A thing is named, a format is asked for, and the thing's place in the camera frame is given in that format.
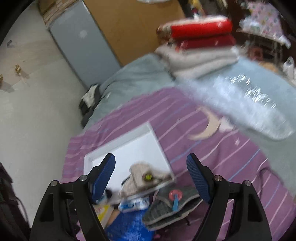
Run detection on yellow printed tissue pack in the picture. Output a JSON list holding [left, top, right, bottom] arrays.
[[93, 205, 114, 228]]

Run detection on white shallow box tray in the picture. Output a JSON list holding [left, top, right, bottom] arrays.
[[83, 122, 175, 205]]

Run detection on beige plaid pot holder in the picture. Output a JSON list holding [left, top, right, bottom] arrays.
[[119, 162, 171, 198]]

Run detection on grey wall panel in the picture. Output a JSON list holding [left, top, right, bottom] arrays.
[[49, 1, 121, 88]]

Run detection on white bandage packet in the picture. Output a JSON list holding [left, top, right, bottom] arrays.
[[118, 196, 150, 213]]

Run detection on grey blanket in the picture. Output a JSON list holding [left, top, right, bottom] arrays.
[[84, 53, 174, 130]]

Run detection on purple striped bed sheet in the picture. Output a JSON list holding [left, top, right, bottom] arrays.
[[62, 88, 295, 240]]

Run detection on brown wooden headboard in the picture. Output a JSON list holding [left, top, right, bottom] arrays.
[[84, 0, 185, 66]]

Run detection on blue eye mask packet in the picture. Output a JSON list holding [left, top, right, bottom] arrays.
[[105, 210, 154, 241]]

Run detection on white folded quilt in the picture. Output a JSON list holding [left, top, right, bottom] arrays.
[[155, 45, 239, 79]]

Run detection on red folded quilt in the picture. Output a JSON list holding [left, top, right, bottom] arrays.
[[157, 15, 236, 50]]

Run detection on black and white clothes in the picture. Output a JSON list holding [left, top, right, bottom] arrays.
[[79, 84, 101, 128]]

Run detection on clear plastic sheet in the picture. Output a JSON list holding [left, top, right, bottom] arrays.
[[177, 74, 295, 141]]

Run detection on pink patterned gift box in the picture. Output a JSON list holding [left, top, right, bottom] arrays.
[[239, 1, 291, 49]]

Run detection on grey plaid pot holder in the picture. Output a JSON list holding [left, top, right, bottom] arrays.
[[142, 186, 203, 231]]

